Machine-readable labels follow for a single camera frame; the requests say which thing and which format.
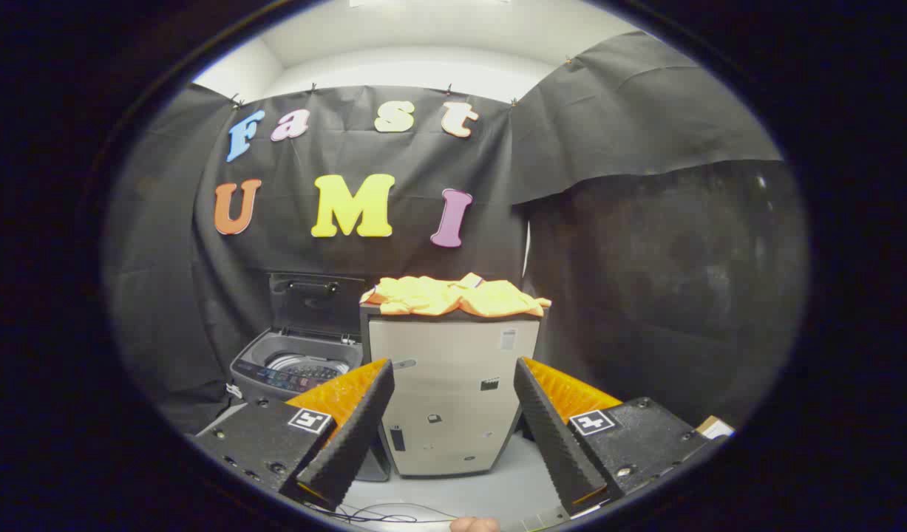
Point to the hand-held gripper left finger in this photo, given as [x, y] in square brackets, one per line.
[350, 440]

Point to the orange polo shirt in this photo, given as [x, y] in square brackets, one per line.
[453, 295]

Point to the small cardboard box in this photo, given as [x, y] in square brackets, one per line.
[715, 427]

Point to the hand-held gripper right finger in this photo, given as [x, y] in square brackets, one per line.
[553, 436]

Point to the grey washing machine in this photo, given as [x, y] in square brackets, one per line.
[305, 362]

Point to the beige cabinet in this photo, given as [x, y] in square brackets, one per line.
[453, 391]

